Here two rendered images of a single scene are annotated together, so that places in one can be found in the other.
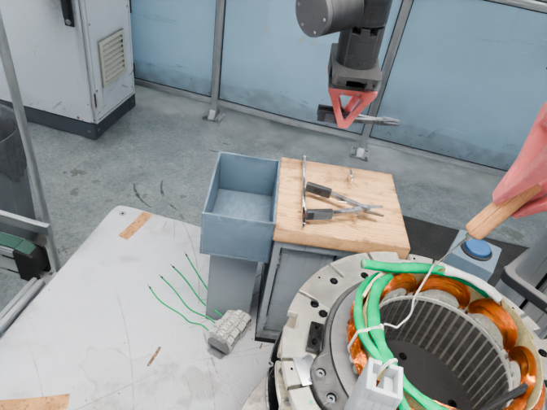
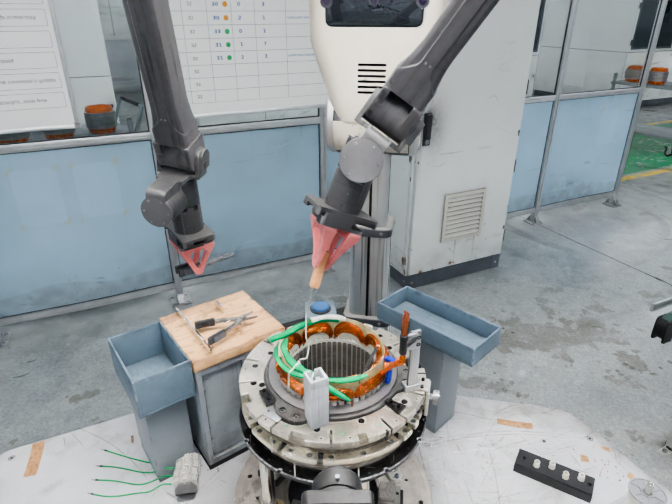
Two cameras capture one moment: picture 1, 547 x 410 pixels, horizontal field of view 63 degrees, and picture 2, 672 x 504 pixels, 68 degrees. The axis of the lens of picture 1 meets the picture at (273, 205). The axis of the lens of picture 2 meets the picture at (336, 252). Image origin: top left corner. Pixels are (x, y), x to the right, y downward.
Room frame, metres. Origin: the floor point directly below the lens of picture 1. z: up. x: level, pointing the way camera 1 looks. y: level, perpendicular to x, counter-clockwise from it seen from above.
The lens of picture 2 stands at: (-0.30, 0.18, 1.66)
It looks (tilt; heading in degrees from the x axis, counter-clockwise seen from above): 26 degrees down; 327
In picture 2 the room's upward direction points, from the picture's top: straight up
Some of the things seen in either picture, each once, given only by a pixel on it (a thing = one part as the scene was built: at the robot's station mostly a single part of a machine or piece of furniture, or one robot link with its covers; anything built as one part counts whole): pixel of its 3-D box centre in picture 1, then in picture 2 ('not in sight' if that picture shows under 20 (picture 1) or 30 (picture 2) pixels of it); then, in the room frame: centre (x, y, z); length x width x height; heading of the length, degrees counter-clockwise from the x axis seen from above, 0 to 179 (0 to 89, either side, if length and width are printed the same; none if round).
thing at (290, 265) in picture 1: (320, 263); (227, 380); (0.57, -0.10, 0.91); 0.19 x 0.19 x 0.26; 3
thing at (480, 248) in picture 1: (478, 246); (320, 306); (0.55, -0.33, 1.04); 0.04 x 0.04 x 0.01
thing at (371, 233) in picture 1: (338, 203); (221, 327); (0.57, -0.10, 1.05); 0.20 x 0.19 x 0.02; 93
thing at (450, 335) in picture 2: not in sight; (431, 366); (0.35, -0.51, 0.92); 0.25 x 0.11 x 0.28; 12
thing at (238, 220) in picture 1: (237, 246); (158, 405); (0.56, 0.05, 0.92); 0.17 x 0.11 x 0.28; 3
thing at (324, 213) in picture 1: (319, 214); (217, 337); (0.50, -0.07, 1.09); 0.04 x 0.01 x 0.02; 108
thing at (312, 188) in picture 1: (318, 189); (204, 323); (0.55, -0.06, 1.09); 0.04 x 0.01 x 0.02; 78
